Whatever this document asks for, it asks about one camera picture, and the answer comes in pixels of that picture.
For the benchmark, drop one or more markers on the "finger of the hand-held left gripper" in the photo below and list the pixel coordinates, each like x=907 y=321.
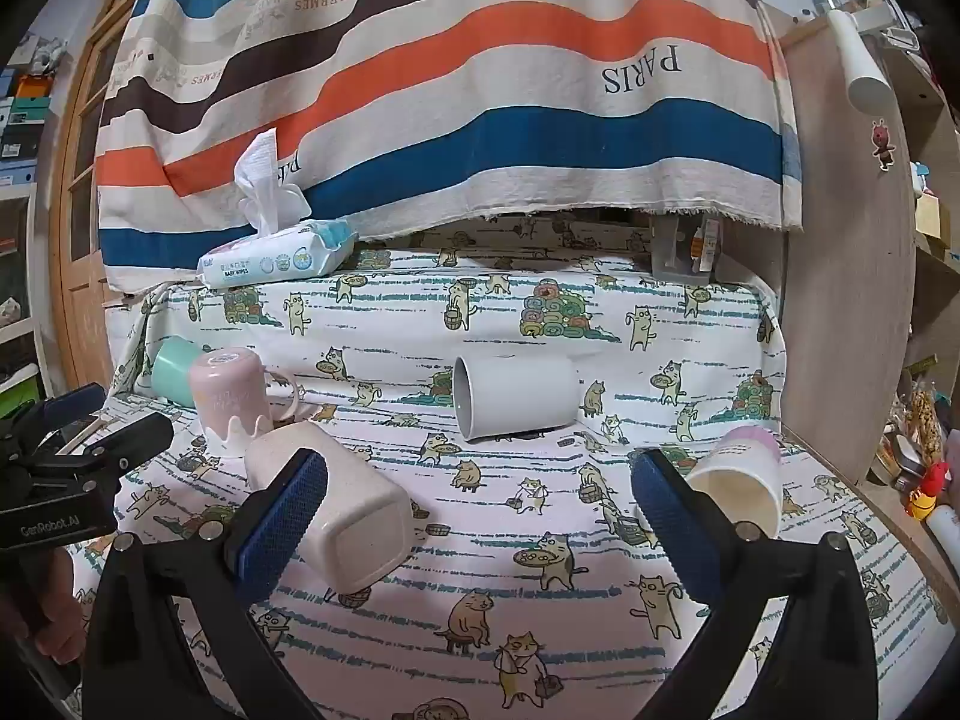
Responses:
x=135 y=439
x=73 y=400

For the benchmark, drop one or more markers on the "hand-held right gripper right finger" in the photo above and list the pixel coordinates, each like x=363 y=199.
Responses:
x=675 y=517

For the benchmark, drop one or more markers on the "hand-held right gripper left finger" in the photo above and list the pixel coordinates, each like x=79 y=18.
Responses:
x=289 y=517

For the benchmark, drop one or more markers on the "beige square cup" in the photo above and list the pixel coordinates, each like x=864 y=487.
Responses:
x=360 y=532

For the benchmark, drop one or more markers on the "cream cup with purple base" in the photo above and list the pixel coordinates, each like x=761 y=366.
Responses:
x=739 y=480

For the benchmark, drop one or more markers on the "green cup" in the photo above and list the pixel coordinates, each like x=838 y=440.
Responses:
x=171 y=367

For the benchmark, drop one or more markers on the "white cup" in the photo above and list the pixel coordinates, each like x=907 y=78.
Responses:
x=525 y=394

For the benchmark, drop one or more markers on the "person's left hand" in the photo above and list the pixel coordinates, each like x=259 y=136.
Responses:
x=49 y=626

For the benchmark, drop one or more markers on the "cat printed cloth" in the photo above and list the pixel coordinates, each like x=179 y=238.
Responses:
x=495 y=487

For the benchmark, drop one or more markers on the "baby wipes pack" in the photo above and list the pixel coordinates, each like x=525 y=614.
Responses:
x=285 y=259

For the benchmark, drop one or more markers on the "shelf with storage boxes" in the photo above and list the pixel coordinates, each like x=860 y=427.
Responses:
x=22 y=165

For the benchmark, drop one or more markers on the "yellow red toy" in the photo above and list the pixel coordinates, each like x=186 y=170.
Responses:
x=928 y=491

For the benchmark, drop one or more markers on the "clear plastic organizer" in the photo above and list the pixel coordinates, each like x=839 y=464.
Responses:
x=679 y=259

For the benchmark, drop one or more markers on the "wooden shelf unit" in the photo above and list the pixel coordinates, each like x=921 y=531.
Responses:
x=840 y=277

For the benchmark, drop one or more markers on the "bear sticker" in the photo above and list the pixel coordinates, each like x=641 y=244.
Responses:
x=883 y=142

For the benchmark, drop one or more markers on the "striped cloth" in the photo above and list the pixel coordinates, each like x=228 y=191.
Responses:
x=525 y=90

